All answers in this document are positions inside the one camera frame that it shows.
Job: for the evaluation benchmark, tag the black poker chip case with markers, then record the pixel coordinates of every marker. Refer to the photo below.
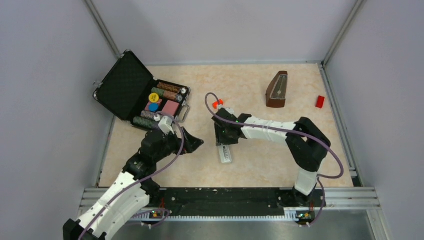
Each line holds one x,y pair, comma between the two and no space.
126,88

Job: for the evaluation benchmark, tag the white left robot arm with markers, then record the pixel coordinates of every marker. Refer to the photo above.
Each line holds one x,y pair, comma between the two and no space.
133,188

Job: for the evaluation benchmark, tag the yellow poker chip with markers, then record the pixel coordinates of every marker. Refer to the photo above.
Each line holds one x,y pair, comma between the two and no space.
154,97

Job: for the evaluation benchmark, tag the blue poker chip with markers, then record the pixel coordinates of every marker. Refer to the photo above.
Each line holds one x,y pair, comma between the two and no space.
153,107

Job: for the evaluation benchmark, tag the brown wooden metronome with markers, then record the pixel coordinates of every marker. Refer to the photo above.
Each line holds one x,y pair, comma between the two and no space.
275,96

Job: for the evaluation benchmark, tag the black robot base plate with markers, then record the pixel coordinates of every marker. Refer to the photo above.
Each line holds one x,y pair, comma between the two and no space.
233,202

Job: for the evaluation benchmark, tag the orange toy block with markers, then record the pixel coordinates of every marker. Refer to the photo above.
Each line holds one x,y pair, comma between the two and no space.
217,103

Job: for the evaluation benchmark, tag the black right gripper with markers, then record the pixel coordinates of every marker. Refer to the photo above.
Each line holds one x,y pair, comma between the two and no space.
221,139

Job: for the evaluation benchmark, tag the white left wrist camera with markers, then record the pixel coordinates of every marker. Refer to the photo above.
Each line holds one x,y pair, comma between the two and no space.
166,125

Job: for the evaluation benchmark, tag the pink card deck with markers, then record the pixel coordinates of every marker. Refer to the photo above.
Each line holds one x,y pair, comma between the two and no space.
170,107

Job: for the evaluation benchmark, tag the red toy brick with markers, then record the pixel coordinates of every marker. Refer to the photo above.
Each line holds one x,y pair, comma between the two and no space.
320,102

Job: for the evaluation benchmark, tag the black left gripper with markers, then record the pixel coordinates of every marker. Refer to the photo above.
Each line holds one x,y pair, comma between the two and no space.
191,143

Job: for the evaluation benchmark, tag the white remote control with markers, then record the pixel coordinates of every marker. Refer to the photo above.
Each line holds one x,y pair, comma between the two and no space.
225,154

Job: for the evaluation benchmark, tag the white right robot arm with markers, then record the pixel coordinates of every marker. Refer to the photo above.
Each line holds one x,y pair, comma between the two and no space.
305,141

